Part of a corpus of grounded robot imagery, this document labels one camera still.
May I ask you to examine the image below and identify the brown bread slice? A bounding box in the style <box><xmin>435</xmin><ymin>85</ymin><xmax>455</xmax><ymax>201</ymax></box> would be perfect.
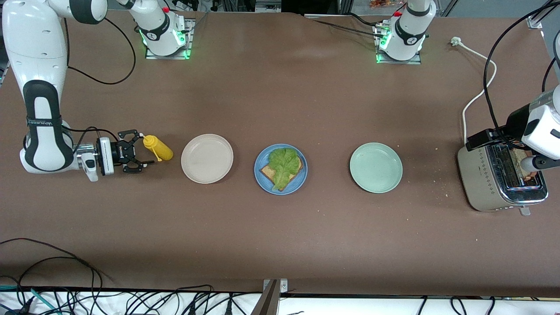
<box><xmin>510</xmin><ymin>147</ymin><xmax>536</xmax><ymax>181</ymax></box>
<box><xmin>259</xmin><ymin>153</ymin><xmax>304</xmax><ymax>193</ymax></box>

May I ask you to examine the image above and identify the yellow mustard squeeze bottle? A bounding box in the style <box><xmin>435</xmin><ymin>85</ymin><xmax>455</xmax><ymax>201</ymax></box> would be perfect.
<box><xmin>143</xmin><ymin>135</ymin><xmax>174</xmax><ymax>162</ymax></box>

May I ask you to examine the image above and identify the green lettuce leaf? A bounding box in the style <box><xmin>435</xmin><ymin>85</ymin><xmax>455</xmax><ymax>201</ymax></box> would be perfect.
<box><xmin>267</xmin><ymin>148</ymin><xmax>301</xmax><ymax>192</ymax></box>

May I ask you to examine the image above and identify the beige round plate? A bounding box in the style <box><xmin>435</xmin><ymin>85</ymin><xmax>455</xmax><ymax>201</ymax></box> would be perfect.
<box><xmin>181</xmin><ymin>133</ymin><xmax>234</xmax><ymax>184</ymax></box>

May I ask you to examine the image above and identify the mint green round plate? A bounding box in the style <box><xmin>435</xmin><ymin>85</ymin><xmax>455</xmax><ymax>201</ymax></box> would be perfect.
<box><xmin>349</xmin><ymin>142</ymin><xmax>403</xmax><ymax>194</ymax></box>

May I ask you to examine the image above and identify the blue round plate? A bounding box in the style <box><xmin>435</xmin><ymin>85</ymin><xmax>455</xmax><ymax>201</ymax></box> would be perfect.
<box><xmin>254</xmin><ymin>143</ymin><xmax>308</xmax><ymax>196</ymax></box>

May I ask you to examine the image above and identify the beige chrome toaster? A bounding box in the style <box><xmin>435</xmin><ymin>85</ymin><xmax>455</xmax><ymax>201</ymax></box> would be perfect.
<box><xmin>457</xmin><ymin>129</ymin><xmax>549</xmax><ymax>217</ymax></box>

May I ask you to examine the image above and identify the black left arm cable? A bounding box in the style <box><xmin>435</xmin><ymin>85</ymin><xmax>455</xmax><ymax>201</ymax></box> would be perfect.
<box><xmin>483</xmin><ymin>0</ymin><xmax>560</xmax><ymax>151</ymax></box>

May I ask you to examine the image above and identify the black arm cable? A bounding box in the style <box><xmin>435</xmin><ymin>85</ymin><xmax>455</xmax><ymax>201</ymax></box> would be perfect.
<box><xmin>65</xmin><ymin>17</ymin><xmax>137</xmax><ymax>86</ymax></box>
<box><xmin>483</xmin><ymin>0</ymin><xmax>560</xmax><ymax>151</ymax></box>

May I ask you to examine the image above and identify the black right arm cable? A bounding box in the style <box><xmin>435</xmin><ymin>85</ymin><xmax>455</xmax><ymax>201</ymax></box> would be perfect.
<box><xmin>65</xmin><ymin>17</ymin><xmax>137</xmax><ymax>86</ymax></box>

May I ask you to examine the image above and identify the white toaster power cord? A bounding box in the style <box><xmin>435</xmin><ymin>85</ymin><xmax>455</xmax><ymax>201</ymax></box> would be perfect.
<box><xmin>451</xmin><ymin>37</ymin><xmax>497</xmax><ymax>146</ymax></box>

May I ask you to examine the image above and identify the aluminium frame profile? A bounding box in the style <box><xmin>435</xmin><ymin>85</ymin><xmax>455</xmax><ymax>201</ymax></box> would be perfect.
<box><xmin>527</xmin><ymin>0</ymin><xmax>560</xmax><ymax>30</ymax></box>

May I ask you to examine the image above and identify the black looped floor cable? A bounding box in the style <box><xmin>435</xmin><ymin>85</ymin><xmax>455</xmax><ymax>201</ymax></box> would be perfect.
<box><xmin>0</xmin><ymin>238</ymin><xmax>103</xmax><ymax>315</ymax></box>

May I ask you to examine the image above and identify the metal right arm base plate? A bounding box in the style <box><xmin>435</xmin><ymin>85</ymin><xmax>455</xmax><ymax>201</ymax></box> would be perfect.
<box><xmin>144</xmin><ymin>17</ymin><xmax>195</xmax><ymax>60</ymax></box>

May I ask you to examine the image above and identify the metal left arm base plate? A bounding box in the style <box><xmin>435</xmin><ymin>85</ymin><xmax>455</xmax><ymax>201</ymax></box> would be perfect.
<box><xmin>373</xmin><ymin>22</ymin><xmax>422</xmax><ymax>65</ymax></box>

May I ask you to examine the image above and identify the teal floor cable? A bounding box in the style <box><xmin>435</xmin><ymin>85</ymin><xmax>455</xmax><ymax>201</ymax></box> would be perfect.
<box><xmin>0</xmin><ymin>284</ymin><xmax>60</xmax><ymax>315</ymax></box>

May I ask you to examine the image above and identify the black cable on table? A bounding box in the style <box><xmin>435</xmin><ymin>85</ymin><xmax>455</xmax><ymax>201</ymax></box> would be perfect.
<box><xmin>304</xmin><ymin>12</ymin><xmax>388</xmax><ymax>38</ymax></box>

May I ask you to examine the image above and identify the aluminium table edge bracket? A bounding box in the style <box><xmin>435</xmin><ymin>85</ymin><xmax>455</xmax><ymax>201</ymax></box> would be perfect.
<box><xmin>252</xmin><ymin>279</ymin><xmax>289</xmax><ymax>315</ymax></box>

